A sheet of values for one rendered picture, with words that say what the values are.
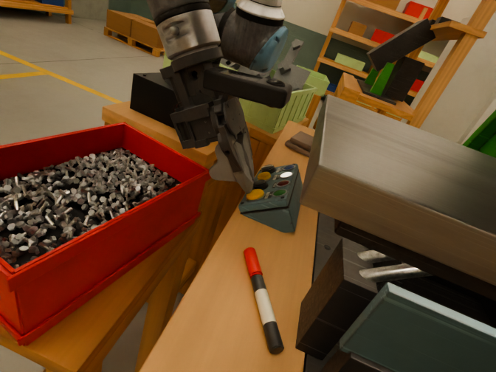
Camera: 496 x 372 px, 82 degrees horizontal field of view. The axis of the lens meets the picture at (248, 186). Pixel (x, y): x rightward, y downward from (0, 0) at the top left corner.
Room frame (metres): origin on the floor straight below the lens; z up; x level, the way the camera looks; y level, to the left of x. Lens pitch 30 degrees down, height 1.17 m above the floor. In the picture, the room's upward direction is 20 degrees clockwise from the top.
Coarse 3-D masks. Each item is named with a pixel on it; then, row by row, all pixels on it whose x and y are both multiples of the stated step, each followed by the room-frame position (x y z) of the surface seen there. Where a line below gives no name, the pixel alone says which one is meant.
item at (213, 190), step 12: (216, 180) 0.81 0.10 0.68; (204, 192) 0.69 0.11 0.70; (216, 192) 0.87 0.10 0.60; (204, 204) 0.88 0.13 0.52; (216, 204) 0.87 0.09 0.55; (204, 216) 0.88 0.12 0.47; (216, 216) 0.89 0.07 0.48; (204, 228) 0.87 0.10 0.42; (192, 240) 0.70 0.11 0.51; (204, 240) 0.87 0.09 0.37; (192, 252) 0.88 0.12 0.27; (204, 252) 0.89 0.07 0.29; (192, 264) 0.85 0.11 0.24; (192, 276) 0.87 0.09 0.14; (180, 288) 0.76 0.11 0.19
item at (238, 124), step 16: (176, 64) 0.38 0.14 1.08; (192, 64) 0.37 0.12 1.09; (208, 64) 0.41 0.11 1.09; (176, 80) 0.39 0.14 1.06; (192, 80) 0.39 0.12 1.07; (176, 96) 0.41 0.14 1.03; (192, 96) 0.39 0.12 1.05; (208, 96) 0.39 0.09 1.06; (224, 96) 0.39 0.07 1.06; (176, 112) 0.37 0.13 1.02; (192, 112) 0.37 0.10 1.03; (208, 112) 0.37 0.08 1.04; (224, 112) 0.37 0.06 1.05; (240, 112) 0.42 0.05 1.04; (176, 128) 0.37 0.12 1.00; (192, 128) 0.38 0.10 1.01; (208, 128) 0.37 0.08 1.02; (240, 128) 0.40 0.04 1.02; (192, 144) 0.37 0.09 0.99; (208, 144) 0.37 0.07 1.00
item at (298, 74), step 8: (296, 40) 1.53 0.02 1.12; (296, 48) 1.50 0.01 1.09; (288, 56) 1.49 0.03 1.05; (296, 56) 1.49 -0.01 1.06; (288, 72) 1.44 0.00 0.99; (296, 72) 1.44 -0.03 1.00; (304, 72) 1.43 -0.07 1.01; (288, 80) 1.42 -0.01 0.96; (296, 80) 1.41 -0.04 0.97; (304, 80) 1.41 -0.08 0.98
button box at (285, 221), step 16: (256, 176) 0.49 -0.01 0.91; (272, 176) 0.47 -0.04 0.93; (288, 176) 0.45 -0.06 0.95; (272, 192) 0.40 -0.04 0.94; (288, 192) 0.39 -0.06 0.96; (240, 208) 0.37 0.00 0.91; (256, 208) 0.37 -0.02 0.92; (272, 208) 0.37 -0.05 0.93; (288, 208) 0.37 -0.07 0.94; (272, 224) 0.37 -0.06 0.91; (288, 224) 0.37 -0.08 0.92
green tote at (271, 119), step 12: (168, 60) 1.31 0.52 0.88; (300, 96) 1.30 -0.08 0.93; (312, 96) 1.49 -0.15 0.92; (252, 108) 1.16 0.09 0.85; (264, 108) 1.15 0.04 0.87; (276, 108) 1.13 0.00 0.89; (288, 108) 1.20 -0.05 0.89; (300, 108) 1.38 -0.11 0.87; (252, 120) 1.15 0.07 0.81; (264, 120) 1.14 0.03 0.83; (276, 120) 1.13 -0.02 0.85; (288, 120) 1.26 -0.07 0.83; (300, 120) 1.46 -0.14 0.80
